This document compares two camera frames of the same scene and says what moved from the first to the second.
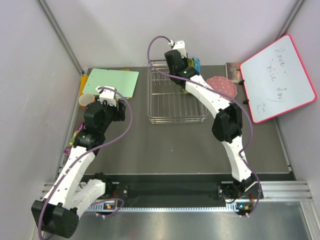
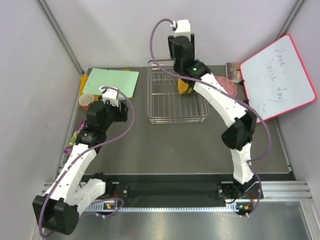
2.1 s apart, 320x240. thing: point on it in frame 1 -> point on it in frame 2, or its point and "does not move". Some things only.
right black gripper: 185,60 -> 170,45
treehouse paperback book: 67,150 does not move
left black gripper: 119,115 does not move
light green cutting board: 124,82 does not move
